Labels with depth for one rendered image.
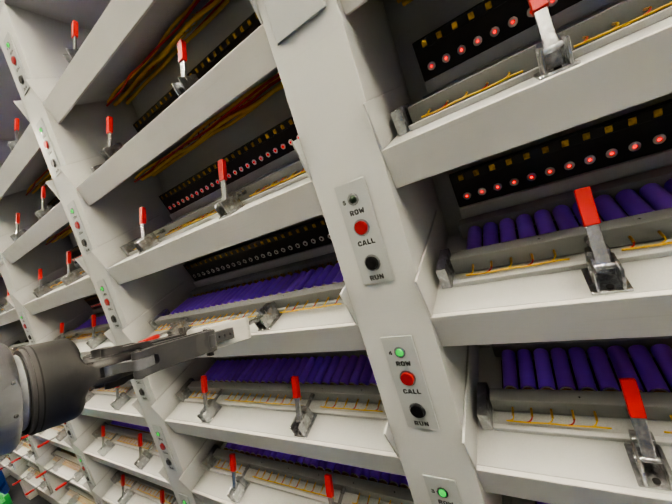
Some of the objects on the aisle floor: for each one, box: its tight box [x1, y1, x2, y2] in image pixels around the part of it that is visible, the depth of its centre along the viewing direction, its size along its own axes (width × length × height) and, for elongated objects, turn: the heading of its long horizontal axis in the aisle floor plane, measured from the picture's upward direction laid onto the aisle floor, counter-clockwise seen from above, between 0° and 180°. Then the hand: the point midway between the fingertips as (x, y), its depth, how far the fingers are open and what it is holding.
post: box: [0, 2, 207, 504], centre depth 83 cm, size 20×9×176 cm, turn 43°
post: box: [256, 0, 502, 504], centre depth 46 cm, size 20×9×176 cm, turn 43°
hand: (221, 333), depth 43 cm, fingers open, 3 cm apart
